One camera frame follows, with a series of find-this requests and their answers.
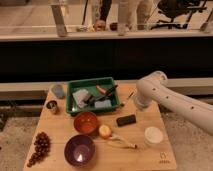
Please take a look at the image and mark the white cloth in tray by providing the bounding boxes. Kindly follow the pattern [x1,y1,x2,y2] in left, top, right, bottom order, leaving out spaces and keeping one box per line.
[73,89,89,108]

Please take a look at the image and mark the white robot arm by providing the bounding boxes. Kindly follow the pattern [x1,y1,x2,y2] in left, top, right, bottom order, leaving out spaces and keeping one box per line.
[134,71,213,136]

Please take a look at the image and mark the red bowl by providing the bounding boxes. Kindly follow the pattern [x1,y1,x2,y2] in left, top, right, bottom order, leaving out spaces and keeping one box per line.
[73,112,99,135]

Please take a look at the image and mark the orange apple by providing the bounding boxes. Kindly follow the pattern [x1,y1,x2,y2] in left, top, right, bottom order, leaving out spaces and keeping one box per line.
[98,125,112,139]

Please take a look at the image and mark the purple bowl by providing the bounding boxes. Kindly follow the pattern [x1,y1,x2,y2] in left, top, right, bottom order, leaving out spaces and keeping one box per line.
[64,135,96,167]

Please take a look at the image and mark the black rectangular block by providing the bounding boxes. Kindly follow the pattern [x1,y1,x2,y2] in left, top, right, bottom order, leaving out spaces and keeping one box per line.
[116,114,136,127]

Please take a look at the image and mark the small metal cup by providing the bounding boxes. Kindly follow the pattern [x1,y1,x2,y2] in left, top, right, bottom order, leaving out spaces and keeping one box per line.
[46,100,59,114]

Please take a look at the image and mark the blue grey cup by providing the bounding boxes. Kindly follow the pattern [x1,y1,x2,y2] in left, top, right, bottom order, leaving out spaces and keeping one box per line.
[51,84,65,99]

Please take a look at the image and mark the bunch of dark grapes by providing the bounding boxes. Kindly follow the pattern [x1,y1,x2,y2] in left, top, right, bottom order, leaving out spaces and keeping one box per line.
[27,132,50,167]

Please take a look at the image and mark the black office chair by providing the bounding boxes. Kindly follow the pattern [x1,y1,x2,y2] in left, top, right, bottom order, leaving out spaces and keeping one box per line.
[152,0,207,29]

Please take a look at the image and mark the green plastic tray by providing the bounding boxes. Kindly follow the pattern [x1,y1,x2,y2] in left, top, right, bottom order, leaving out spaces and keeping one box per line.
[66,77,120,117]

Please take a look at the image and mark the white lidded container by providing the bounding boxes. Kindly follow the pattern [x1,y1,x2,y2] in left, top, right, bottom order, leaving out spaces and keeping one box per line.
[144,126,163,146]

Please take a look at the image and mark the person in background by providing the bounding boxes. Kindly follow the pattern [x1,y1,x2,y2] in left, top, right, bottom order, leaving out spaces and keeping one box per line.
[94,0,153,31]

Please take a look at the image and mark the light blue sponge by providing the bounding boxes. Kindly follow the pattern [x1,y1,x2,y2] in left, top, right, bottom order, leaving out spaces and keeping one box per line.
[94,100,112,108]

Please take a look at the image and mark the black utensil in tray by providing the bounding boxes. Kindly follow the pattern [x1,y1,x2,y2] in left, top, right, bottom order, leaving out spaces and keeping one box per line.
[85,85,117,104]

